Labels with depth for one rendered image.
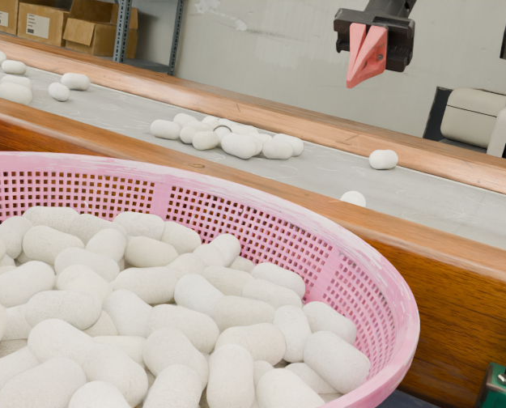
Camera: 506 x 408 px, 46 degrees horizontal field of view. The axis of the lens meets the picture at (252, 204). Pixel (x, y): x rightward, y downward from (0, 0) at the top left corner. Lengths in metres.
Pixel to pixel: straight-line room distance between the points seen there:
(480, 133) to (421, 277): 1.12
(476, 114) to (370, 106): 1.33
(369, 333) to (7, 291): 0.16
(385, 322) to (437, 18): 2.45
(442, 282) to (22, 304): 0.22
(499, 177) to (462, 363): 0.37
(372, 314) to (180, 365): 0.10
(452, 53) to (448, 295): 2.34
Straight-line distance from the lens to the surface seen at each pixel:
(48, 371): 0.22
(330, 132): 0.75
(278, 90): 2.95
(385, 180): 0.63
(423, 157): 0.73
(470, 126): 1.47
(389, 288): 0.29
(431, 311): 0.37
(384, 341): 0.27
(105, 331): 0.27
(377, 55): 0.81
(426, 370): 0.38
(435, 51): 2.69
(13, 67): 0.89
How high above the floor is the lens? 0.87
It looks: 17 degrees down
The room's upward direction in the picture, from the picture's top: 11 degrees clockwise
